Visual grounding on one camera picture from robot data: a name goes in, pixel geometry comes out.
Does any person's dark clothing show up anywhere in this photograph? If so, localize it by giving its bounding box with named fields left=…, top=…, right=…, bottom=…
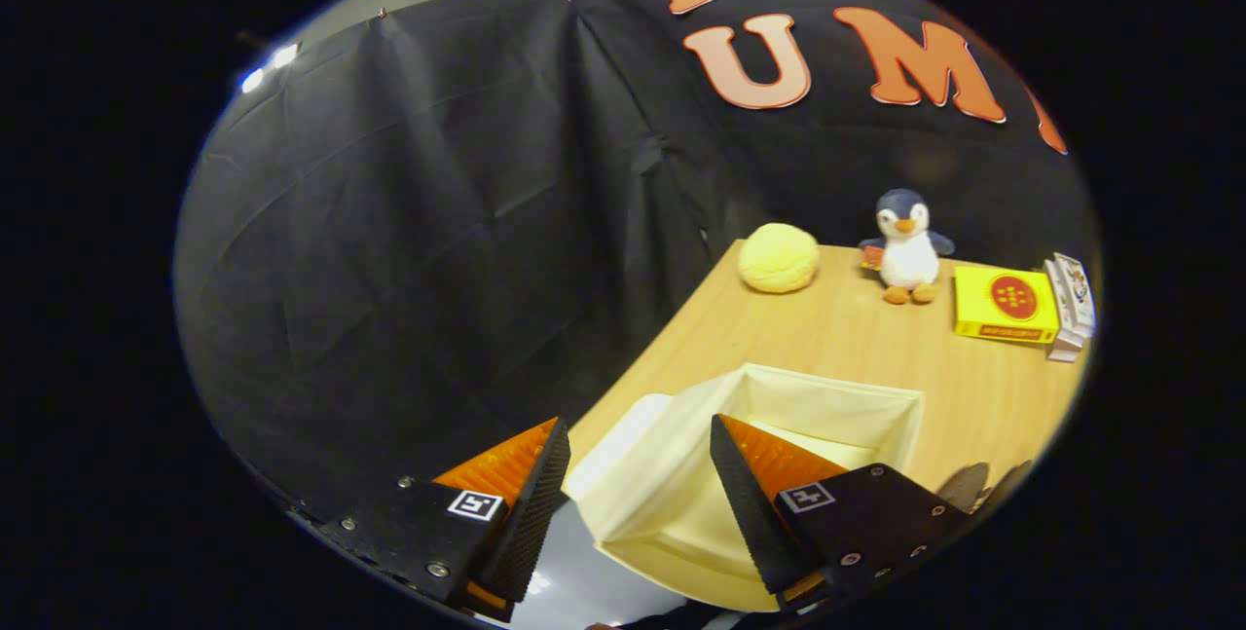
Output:
left=584, top=599, right=751, bottom=630

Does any cream fabric storage box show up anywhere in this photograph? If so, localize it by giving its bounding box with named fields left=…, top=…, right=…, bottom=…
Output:
left=565, top=362, right=926, bottom=613

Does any penguin plush toy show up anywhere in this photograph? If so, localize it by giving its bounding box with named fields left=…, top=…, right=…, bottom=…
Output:
left=859, top=188, right=957, bottom=306

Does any yellow book with red circle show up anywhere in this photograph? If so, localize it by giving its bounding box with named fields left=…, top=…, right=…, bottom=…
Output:
left=953, top=265, right=1061, bottom=346

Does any illustrated white book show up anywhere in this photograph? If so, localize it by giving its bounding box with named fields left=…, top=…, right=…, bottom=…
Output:
left=1054, top=253, right=1098, bottom=339

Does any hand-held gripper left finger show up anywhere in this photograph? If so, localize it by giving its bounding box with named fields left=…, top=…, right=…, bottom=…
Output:
left=316, top=416, right=572, bottom=623

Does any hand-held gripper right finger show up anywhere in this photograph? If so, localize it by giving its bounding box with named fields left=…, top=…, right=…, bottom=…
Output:
left=709, top=414, right=974, bottom=611

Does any ceiling light panel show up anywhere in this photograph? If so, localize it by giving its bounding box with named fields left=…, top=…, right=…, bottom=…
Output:
left=240, top=41, right=301, bottom=95

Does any yellow round plush ball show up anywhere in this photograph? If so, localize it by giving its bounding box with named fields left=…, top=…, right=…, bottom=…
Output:
left=737, top=223, right=822, bottom=295

